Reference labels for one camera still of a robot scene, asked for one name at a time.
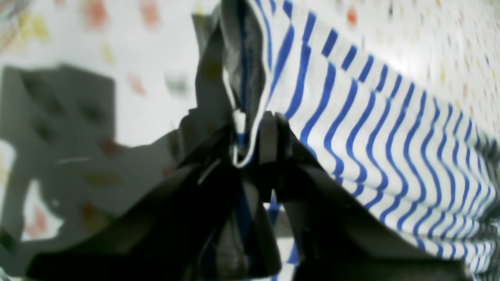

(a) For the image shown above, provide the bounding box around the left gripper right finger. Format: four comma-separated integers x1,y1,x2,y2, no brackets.
256,112,471,281

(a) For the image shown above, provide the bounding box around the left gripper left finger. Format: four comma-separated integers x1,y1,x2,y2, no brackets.
27,113,282,281

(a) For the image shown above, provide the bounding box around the blue white striped t-shirt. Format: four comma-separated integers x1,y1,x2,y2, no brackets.
200,0,499,281

